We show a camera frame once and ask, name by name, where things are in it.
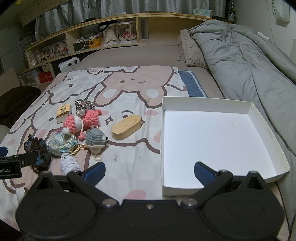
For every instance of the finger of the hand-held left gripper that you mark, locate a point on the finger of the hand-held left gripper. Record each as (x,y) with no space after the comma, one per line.
(2,150)
(29,158)

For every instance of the doll display case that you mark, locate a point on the doll display case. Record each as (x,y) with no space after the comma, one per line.
(109,34)
(126,33)

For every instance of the blue towel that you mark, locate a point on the blue towel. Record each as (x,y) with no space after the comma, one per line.
(190,82)

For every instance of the yellow tissue pack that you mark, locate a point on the yellow tissue pack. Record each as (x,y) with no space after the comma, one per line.
(63,112)

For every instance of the white lace pouch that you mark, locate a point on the white lace pouch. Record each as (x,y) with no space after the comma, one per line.
(68,163)

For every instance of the grey duvet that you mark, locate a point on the grey duvet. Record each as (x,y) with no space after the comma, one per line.
(242,58)

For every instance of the green glass bottle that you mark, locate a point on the green glass bottle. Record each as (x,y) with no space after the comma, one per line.
(231,14)

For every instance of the yellow bag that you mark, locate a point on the yellow bag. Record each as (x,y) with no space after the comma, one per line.
(94,42)

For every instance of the wooden headboard shelf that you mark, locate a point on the wooden headboard shelf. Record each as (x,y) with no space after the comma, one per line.
(161,17)

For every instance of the red box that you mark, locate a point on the red box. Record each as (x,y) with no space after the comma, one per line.
(45,77)

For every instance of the black box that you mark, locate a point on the black box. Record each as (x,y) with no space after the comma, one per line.
(79,47)

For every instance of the printed blanket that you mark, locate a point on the printed blanket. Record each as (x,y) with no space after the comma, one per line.
(129,92)

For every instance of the tissue box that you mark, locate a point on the tissue box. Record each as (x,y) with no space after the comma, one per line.
(202,12)

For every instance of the grey crochet toy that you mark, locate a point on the grey crochet toy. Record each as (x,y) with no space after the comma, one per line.
(94,136)

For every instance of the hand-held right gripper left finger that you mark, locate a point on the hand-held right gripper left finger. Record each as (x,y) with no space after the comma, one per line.
(94,172)

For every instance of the white device with eye holes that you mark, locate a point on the white device with eye holes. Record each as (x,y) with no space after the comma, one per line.
(69,64)

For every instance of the oval wooden box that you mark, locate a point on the oval wooden box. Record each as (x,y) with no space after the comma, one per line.
(126,127)

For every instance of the beige fuzzy pillow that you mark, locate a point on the beige fuzzy pillow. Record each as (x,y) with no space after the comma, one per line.
(192,53)

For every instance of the clear storage bin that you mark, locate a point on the clear storage bin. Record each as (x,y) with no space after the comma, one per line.
(30,77)

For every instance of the blue brocade pouch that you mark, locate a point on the blue brocade pouch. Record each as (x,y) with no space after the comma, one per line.
(60,144)

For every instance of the grey curtain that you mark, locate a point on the grey curtain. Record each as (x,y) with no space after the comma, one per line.
(150,5)

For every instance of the dark crochet scrunchie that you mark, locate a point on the dark crochet scrunchie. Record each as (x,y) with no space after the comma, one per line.
(42,150)

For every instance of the white cardboard box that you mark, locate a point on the white cardboard box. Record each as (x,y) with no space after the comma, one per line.
(208,139)

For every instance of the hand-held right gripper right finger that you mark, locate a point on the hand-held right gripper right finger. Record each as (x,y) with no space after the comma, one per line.
(203,172)

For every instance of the dark brown cushion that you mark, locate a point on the dark brown cushion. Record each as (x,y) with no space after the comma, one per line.
(16,102)

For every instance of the white wall bag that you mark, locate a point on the white wall bag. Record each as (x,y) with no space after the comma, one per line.
(281,10)

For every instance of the pink crochet toy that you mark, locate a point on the pink crochet toy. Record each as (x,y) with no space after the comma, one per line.
(91,119)

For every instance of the beige board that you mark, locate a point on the beige board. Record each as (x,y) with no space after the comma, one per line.
(9,80)

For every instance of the row of figurine boxes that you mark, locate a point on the row of figurine boxes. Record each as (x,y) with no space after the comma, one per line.
(46,52)

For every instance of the white charger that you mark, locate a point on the white charger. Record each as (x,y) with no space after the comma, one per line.
(263,36)

